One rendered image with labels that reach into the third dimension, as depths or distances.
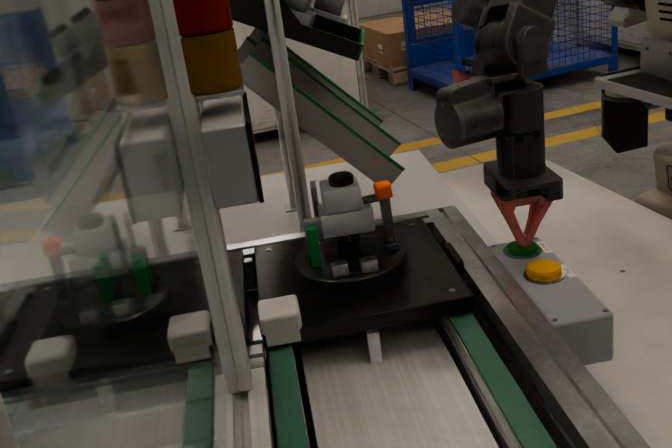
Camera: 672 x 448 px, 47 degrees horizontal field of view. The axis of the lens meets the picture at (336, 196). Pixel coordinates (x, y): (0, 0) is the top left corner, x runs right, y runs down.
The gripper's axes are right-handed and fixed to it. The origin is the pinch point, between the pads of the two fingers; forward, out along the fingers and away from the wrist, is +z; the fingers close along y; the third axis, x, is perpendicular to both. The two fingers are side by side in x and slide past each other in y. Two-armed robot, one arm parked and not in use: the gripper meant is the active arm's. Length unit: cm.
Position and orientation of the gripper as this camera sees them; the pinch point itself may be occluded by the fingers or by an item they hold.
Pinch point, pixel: (524, 238)
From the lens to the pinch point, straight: 99.6
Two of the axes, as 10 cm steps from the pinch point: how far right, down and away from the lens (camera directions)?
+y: 1.4, 3.4, -9.3
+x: 9.8, -1.7, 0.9
